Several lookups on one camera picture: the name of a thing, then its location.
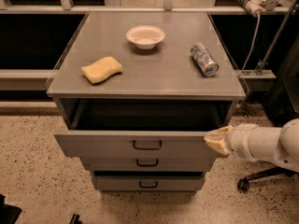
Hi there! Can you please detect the grey top drawer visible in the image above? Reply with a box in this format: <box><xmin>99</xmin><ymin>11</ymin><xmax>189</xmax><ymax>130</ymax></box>
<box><xmin>55</xmin><ymin>99</ymin><xmax>231</xmax><ymax>158</ymax></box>

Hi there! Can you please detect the grey drawer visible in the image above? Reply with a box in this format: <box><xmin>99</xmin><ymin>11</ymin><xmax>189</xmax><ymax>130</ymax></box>
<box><xmin>92</xmin><ymin>171</ymin><xmax>206</xmax><ymax>191</ymax></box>
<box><xmin>80</xmin><ymin>157</ymin><xmax>216</xmax><ymax>172</ymax></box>
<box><xmin>55</xmin><ymin>99</ymin><xmax>231</xmax><ymax>158</ymax></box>

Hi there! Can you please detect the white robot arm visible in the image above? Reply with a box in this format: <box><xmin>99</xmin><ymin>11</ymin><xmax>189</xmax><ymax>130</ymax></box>
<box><xmin>204</xmin><ymin>119</ymin><xmax>299</xmax><ymax>172</ymax></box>

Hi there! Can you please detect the grey drawer cabinet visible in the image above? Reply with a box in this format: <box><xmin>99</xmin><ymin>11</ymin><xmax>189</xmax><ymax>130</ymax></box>
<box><xmin>46</xmin><ymin>11</ymin><xmax>247</xmax><ymax>192</ymax></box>

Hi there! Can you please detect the grey bottom drawer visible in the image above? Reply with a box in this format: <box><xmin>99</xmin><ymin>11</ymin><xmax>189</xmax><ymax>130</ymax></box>
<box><xmin>92</xmin><ymin>171</ymin><xmax>206</xmax><ymax>191</ymax></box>

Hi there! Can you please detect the grey middle drawer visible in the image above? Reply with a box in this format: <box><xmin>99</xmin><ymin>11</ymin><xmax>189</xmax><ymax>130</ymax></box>
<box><xmin>80</xmin><ymin>157</ymin><xmax>216</xmax><ymax>172</ymax></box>

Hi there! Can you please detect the silver blue soda can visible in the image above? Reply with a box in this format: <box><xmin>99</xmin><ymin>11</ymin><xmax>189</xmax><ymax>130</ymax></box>
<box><xmin>191</xmin><ymin>42</ymin><xmax>219</xmax><ymax>77</ymax></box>

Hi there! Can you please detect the metal clamp stand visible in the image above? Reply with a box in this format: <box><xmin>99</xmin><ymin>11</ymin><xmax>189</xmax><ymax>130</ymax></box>
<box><xmin>242</xmin><ymin>0</ymin><xmax>299</xmax><ymax>77</ymax></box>

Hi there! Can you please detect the yellow sponge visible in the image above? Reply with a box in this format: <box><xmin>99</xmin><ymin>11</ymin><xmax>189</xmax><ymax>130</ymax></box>
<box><xmin>81</xmin><ymin>57</ymin><xmax>122</xmax><ymax>84</ymax></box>

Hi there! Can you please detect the white power strip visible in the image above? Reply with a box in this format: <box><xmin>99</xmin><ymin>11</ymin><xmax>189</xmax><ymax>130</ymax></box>
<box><xmin>236</xmin><ymin>0</ymin><xmax>264</xmax><ymax>17</ymax></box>

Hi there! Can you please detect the black object bottom left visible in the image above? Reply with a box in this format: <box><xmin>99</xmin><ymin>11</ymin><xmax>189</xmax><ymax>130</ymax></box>
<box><xmin>0</xmin><ymin>194</ymin><xmax>21</xmax><ymax>224</ymax></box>

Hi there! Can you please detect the white power cable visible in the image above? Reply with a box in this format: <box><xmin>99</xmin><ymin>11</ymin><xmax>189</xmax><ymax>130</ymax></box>
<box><xmin>240</xmin><ymin>12</ymin><xmax>262</xmax><ymax>75</ymax></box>

